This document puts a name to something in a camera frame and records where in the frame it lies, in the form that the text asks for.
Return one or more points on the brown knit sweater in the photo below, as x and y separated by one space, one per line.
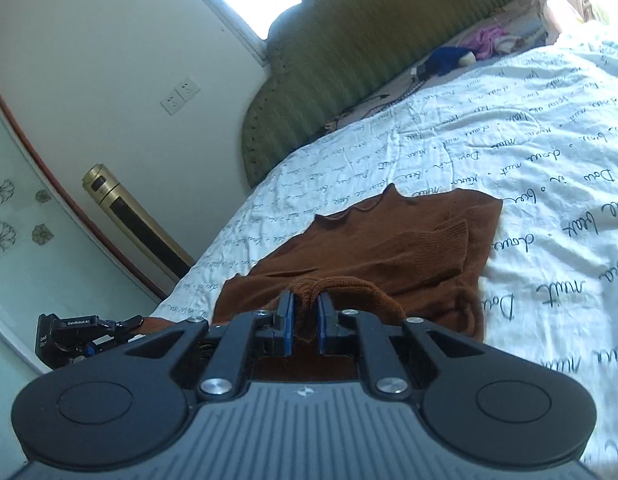
391 255

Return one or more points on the green upholstered headboard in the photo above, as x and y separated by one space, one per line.
328 55

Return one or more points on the purple garment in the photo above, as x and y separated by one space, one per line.
492 40

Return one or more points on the blue cloth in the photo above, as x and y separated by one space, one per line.
445 59

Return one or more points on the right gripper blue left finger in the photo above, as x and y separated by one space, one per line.
237 345

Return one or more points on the gold tower fan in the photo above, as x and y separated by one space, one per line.
136 223

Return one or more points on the white wall socket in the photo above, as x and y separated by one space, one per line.
187 88
172 103

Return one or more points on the white script-printed bed sheet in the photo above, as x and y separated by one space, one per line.
538 130

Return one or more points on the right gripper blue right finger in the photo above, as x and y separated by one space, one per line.
362 335

